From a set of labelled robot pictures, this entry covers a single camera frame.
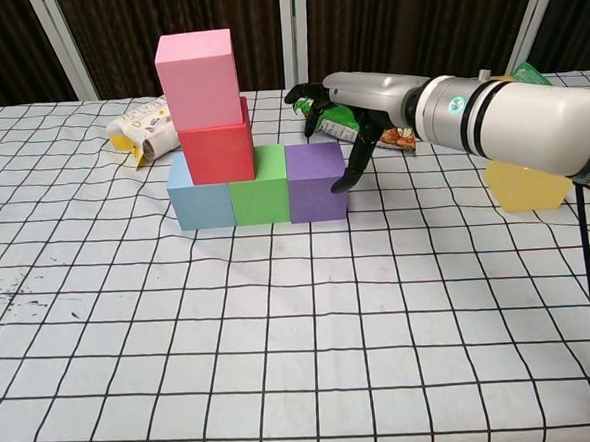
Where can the small green packet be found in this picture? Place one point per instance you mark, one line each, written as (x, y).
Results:
(529, 74)

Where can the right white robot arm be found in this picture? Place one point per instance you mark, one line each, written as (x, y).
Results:
(519, 117)

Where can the blue foam cube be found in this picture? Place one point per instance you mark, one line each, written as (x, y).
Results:
(201, 206)

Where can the yellow foam cube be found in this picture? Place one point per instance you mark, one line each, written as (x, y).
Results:
(523, 192)

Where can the purple foam cube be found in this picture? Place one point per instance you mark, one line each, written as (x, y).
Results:
(315, 189)

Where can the red foam cube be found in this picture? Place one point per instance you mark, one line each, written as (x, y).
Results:
(216, 153)

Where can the white black checkered tablecloth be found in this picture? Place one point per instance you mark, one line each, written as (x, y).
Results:
(302, 331)

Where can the white cracker package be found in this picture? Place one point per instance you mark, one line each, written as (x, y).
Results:
(144, 132)

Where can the green foam cube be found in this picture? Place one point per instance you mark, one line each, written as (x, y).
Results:
(259, 200)

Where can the pink foam cube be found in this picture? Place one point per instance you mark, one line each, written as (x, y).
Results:
(199, 81)

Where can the green snack bag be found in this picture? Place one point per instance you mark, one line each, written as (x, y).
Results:
(400, 140)

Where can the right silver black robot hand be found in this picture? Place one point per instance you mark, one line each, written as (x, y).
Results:
(372, 98)

